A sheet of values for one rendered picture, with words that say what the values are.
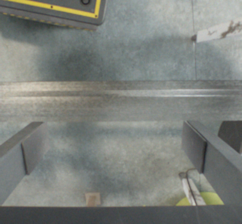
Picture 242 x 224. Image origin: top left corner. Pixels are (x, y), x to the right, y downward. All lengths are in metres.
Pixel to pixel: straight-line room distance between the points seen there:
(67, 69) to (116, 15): 0.40
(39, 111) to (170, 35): 0.88
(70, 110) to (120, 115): 0.08
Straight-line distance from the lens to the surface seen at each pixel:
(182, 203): 1.43
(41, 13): 0.76
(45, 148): 0.17
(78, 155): 1.20
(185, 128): 0.16
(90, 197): 1.36
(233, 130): 1.08
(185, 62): 1.07
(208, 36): 0.89
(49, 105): 0.28
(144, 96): 0.26
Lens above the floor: 1.01
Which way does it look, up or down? 76 degrees down
